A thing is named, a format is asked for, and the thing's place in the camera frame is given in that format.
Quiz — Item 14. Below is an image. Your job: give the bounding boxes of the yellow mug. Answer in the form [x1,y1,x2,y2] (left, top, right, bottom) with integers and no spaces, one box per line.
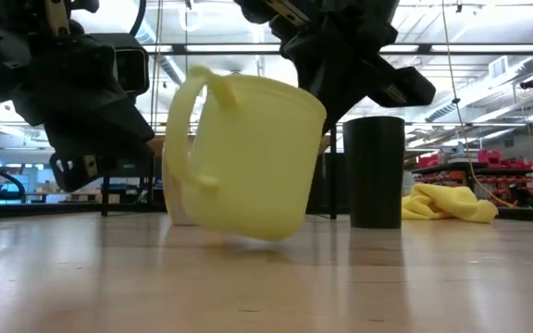
[163,65,328,242]

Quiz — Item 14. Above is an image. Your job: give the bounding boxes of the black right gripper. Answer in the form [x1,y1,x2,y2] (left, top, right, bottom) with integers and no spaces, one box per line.
[232,0,438,134]

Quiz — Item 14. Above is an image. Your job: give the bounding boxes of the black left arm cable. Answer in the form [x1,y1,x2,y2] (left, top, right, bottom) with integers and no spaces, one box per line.
[128,0,148,37]

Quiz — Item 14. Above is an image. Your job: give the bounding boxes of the thin yellow hanging cable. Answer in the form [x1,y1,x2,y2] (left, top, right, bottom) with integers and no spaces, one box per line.
[440,0,515,208]

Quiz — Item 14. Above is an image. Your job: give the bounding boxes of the rack with red bins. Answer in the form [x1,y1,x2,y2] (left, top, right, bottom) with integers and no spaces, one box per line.
[412,147,533,208]

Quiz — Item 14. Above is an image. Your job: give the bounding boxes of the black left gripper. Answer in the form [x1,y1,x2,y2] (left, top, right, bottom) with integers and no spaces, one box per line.
[0,0,155,193]

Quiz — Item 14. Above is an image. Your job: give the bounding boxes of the white hanging ring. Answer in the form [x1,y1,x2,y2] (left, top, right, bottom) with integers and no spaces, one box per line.
[179,4,205,33]

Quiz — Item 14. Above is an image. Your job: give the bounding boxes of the black overhead frame bar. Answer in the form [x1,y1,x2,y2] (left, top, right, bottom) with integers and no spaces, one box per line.
[143,42,533,56]

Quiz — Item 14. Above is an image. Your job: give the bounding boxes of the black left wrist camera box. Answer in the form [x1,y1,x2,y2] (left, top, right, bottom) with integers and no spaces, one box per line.
[89,32,151,97]

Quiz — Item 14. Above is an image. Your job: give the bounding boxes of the yellow cloth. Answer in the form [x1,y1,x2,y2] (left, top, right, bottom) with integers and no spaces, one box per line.
[401,183,500,225]

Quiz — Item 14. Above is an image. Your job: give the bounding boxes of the tall black cup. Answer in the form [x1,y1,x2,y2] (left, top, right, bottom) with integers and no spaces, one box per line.
[341,115,407,229]

